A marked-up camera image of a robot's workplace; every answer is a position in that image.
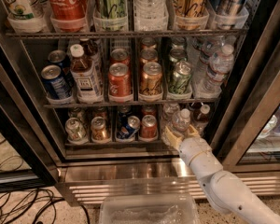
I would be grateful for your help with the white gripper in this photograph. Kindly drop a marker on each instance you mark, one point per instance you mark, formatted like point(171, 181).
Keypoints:
point(190, 147)

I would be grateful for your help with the clear water bottle bottom shelf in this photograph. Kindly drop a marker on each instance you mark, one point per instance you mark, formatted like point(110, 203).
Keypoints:
point(181, 120)

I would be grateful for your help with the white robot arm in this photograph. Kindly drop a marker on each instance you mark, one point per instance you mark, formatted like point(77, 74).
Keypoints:
point(226, 192)

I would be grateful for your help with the tea bottle bottom shelf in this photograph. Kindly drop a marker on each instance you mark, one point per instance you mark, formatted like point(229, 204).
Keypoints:
point(200, 118)

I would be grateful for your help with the tea bottle shelf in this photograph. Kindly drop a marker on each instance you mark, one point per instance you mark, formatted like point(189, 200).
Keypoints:
point(200, 118)
point(84, 73)

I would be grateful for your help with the red can bottom shelf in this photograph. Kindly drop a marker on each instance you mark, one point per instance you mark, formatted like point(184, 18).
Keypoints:
point(149, 128)

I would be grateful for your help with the green can middle shelf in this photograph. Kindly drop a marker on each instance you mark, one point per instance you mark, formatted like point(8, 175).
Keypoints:
point(180, 77)

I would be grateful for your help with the green can shelf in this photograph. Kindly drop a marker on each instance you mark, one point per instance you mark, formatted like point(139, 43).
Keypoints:
point(75, 130)
point(111, 11)
point(180, 77)

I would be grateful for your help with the blue pepsi can bottom shelf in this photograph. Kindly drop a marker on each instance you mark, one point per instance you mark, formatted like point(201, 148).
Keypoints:
point(128, 128)

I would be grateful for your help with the gold can middle shelf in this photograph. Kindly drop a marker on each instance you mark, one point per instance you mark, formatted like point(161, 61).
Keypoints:
point(151, 79)

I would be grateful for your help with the gold can shelf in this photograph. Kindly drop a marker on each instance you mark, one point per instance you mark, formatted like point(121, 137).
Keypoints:
point(151, 79)
point(189, 14)

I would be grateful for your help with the fridge glass door right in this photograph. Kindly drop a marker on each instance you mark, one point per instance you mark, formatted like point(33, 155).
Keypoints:
point(251, 96)

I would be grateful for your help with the fridge glass door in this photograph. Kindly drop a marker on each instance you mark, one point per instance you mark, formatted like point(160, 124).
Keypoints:
point(20, 167)
point(251, 96)

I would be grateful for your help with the water bottle middle shelf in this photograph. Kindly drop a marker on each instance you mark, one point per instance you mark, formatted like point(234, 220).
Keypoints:
point(219, 61)

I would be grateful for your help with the red coke can middle shelf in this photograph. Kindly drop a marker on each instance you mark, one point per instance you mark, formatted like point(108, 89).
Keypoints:
point(119, 77)

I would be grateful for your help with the orange can bottom shelf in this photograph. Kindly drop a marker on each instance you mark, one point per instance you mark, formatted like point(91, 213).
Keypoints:
point(99, 131)

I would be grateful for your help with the green can bottom shelf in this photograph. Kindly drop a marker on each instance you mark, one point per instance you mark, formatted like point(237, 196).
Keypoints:
point(75, 130)

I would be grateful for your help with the tea bottle middle shelf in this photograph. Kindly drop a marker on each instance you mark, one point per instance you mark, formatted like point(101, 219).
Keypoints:
point(84, 73)

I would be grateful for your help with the gold can top shelf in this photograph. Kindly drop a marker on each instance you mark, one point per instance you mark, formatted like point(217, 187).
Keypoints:
point(189, 14)

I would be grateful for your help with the clear water bottle top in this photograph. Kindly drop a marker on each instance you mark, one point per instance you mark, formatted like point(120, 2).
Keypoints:
point(150, 15)

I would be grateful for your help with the green can top shelf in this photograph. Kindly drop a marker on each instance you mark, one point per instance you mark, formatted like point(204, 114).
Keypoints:
point(111, 11)

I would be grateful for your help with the blue can middle shelf front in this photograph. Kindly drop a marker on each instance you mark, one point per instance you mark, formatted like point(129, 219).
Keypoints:
point(54, 82)

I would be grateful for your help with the dark can top shelf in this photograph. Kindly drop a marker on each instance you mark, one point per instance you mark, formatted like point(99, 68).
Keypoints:
point(229, 0)

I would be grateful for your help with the fridge glass door left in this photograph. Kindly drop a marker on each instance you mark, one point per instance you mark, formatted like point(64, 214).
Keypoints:
point(20, 167)

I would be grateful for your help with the clear plastic bin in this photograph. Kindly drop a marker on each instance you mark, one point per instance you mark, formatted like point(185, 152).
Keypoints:
point(149, 209)

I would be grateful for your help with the white 7up can top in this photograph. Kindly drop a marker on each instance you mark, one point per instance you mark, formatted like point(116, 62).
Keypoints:
point(24, 9)

